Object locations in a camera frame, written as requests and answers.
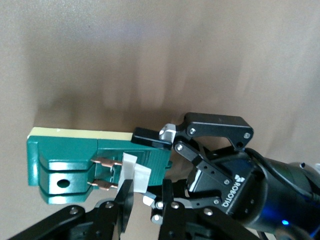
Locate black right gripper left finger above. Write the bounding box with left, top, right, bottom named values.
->
left=7, top=178, right=137, bottom=240

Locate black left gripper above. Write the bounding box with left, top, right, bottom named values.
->
left=131, top=112, right=269, bottom=224

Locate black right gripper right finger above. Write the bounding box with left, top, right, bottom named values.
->
left=159, top=178, right=262, bottom=240

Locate green circuit board connector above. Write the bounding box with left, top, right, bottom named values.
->
left=26, top=126, right=174, bottom=206

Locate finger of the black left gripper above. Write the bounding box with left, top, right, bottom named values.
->
left=142, top=189, right=224, bottom=225

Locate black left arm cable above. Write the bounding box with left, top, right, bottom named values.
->
left=244, top=147, right=320, bottom=201

